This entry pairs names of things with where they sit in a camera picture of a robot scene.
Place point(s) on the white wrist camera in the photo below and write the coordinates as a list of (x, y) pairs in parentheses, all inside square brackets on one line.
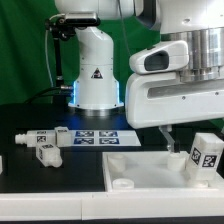
[(165, 56)]

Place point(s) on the white square table top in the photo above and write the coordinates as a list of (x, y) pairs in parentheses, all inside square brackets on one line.
[(141, 171)]

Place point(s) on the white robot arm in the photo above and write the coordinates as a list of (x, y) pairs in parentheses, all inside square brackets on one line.
[(200, 23)]

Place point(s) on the white tag sheet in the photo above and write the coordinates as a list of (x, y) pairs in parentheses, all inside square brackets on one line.
[(105, 138)]

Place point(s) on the black camera on stand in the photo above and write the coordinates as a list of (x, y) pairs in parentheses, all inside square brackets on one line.
[(62, 28)]

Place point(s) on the white L-shaped fence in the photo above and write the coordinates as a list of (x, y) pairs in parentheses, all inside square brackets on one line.
[(206, 199)]

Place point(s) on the white block left edge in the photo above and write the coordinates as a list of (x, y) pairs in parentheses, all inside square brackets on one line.
[(1, 164)]

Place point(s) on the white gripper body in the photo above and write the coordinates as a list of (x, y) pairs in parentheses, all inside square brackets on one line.
[(160, 99)]

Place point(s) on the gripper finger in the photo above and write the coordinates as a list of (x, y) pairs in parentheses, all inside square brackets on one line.
[(172, 144)]

